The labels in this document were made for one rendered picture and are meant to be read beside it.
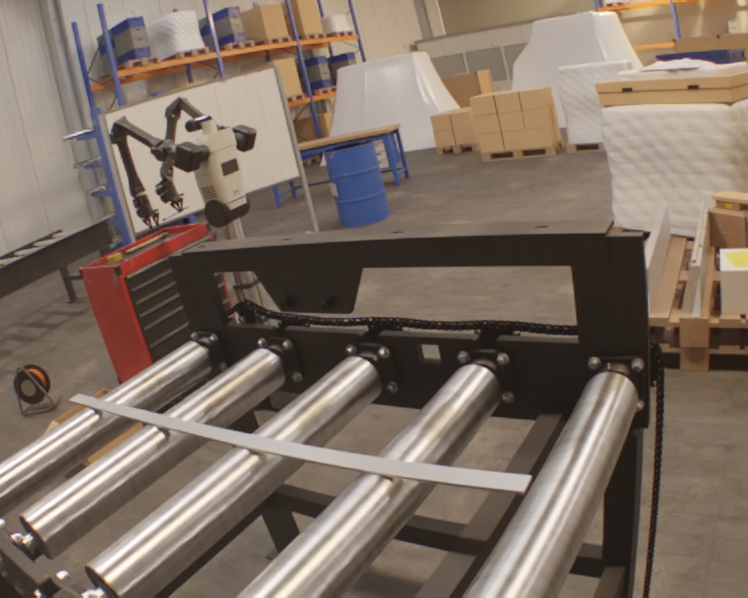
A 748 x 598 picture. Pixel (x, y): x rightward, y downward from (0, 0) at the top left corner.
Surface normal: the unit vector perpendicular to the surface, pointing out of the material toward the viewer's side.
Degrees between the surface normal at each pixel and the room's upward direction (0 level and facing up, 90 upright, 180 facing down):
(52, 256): 90
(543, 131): 90
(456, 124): 90
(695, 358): 90
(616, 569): 0
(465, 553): 0
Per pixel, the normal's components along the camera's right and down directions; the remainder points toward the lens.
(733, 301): -0.50, 0.40
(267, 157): 0.52, 0.18
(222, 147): 0.87, -0.03
